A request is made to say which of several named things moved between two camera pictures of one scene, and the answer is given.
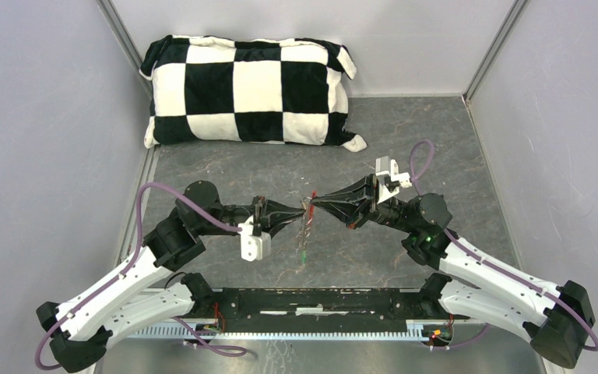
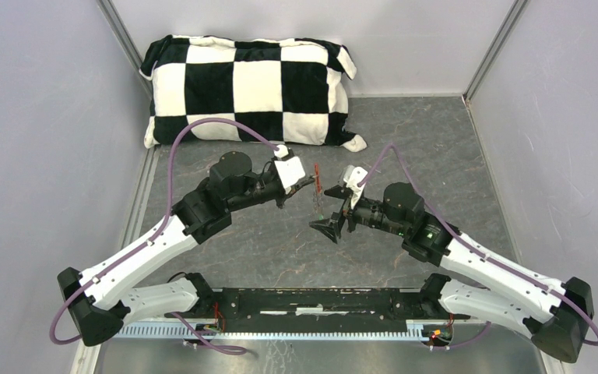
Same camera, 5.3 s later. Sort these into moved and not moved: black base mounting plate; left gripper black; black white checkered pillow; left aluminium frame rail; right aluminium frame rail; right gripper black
Moved: right gripper black; left gripper black
Not moved: right aluminium frame rail; black white checkered pillow; left aluminium frame rail; black base mounting plate
